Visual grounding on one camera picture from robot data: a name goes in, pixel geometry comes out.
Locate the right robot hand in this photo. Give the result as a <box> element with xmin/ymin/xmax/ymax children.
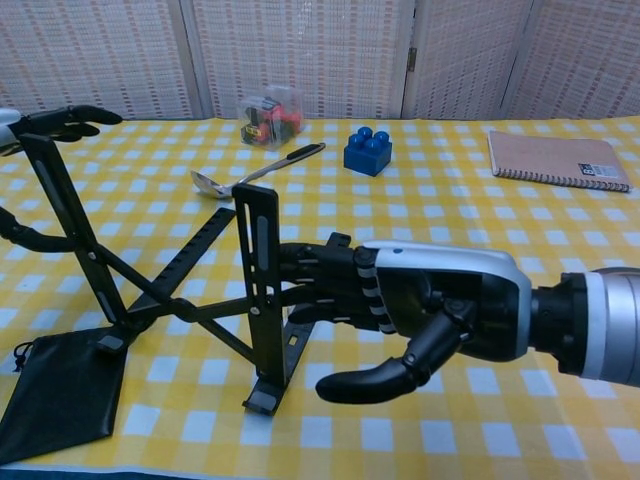
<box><xmin>279</xmin><ymin>232</ymin><xmax>534</xmax><ymax>406</ymax></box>

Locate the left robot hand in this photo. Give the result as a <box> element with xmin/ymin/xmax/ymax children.
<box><xmin>0</xmin><ymin>104</ymin><xmax>124</xmax><ymax>254</ymax></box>

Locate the black folding laptop stand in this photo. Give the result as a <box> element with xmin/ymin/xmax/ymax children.
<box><xmin>19</xmin><ymin>132</ymin><xmax>319</xmax><ymax>416</ymax></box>

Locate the yellow checkered tablecloth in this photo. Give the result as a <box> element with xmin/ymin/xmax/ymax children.
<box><xmin>0</xmin><ymin>117</ymin><xmax>640</xmax><ymax>480</ymax></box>

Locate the blue building block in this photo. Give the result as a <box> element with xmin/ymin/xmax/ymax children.
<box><xmin>343</xmin><ymin>126</ymin><xmax>394</xmax><ymax>179</ymax></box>

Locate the brown spiral notebook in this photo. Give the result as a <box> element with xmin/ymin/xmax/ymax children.
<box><xmin>487</xmin><ymin>129</ymin><xmax>634</xmax><ymax>194</ymax></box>

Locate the clear box of toys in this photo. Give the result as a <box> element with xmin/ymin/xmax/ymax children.
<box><xmin>239</xmin><ymin>85</ymin><xmax>306</xmax><ymax>152</ymax></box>

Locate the woven folding screen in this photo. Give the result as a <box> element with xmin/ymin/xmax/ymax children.
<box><xmin>0</xmin><ymin>0</ymin><xmax>640</xmax><ymax>121</ymax></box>

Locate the steel ladle black handle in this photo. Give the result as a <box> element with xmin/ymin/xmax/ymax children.
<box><xmin>190</xmin><ymin>142</ymin><xmax>327</xmax><ymax>202</ymax></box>

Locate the black drawstring pouch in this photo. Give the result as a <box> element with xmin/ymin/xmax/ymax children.
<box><xmin>0</xmin><ymin>327</ymin><xmax>130</xmax><ymax>464</ymax></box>

